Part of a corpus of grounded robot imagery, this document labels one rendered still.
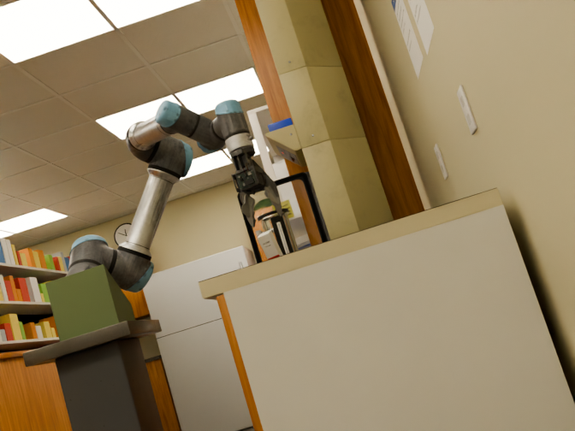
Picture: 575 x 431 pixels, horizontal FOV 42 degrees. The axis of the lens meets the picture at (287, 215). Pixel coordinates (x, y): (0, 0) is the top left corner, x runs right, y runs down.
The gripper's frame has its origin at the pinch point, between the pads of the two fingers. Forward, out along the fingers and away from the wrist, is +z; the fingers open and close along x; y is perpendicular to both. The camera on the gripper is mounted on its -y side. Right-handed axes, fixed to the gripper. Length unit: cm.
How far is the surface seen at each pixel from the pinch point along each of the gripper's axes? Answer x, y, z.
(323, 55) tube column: 17, -77, -68
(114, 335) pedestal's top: -51, 11, 17
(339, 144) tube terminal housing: 12, -72, -31
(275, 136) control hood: -8, -63, -41
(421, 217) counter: 44, 29, 19
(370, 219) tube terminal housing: 13, -75, -1
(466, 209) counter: 54, 27, 21
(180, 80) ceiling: -114, -253, -165
